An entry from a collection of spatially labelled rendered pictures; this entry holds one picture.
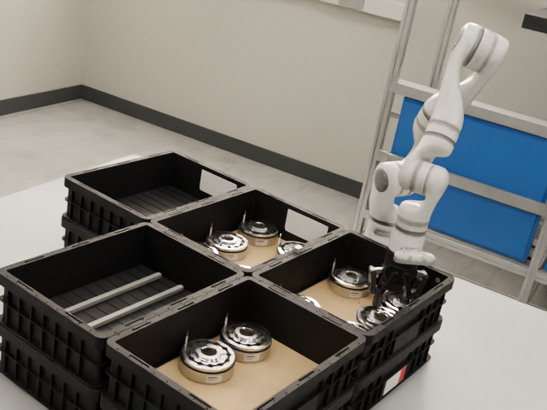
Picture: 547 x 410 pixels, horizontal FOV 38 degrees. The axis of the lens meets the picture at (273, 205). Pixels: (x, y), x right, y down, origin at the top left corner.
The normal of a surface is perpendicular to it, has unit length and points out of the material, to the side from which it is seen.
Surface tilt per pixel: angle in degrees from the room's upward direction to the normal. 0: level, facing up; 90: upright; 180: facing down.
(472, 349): 0
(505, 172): 90
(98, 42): 90
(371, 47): 90
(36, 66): 90
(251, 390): 0
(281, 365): 0
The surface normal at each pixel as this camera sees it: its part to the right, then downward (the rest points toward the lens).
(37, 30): 0.86, 0.33
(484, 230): -0.48, 0.26
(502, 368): 0.17, -0.91
